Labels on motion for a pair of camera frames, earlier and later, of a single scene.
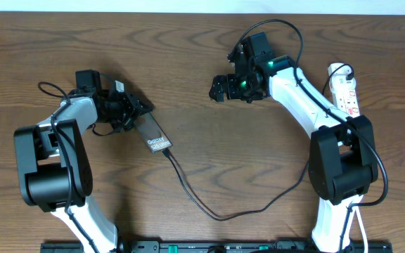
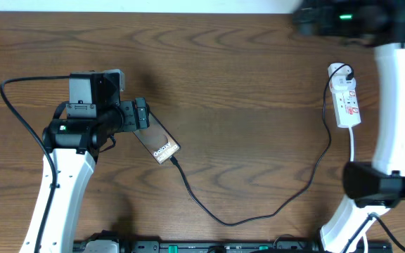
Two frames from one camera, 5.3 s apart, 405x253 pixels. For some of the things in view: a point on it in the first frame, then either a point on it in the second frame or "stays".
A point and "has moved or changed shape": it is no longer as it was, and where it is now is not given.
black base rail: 219,247 stays
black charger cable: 271,204 -> 299,190
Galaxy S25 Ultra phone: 153,137 has moved or changed shape
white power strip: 342,88 stays
